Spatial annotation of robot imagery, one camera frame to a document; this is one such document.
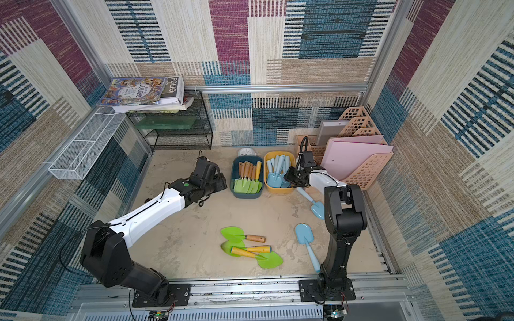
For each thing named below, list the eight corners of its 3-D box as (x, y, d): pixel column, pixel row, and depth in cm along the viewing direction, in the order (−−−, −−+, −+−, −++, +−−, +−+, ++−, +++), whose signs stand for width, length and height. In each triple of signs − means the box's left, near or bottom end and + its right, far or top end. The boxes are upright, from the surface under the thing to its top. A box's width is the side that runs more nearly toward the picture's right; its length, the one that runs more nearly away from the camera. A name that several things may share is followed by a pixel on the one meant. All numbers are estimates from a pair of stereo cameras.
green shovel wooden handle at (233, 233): (220, 239, 88) (219, 236, 86) (223, 229, 91) (222, 226, 89) (265, 243, 87) (265, 240, 85) (266, 232, 90) (266, 229, 88)
